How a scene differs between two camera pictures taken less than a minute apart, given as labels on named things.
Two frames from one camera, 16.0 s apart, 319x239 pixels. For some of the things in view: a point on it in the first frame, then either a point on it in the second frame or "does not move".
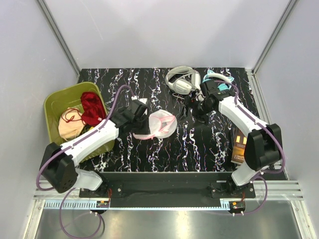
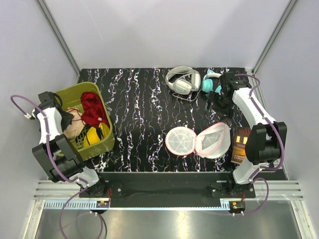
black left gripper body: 141,125 to 65,120
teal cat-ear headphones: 211,74 does not move
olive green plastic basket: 59,99 does not move
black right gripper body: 200,109 to 221,104
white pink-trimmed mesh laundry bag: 162,123 to 210,141
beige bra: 71,125 does not move
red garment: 94,109 does not move
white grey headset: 183,79 does not move
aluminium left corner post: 59,37 does not move
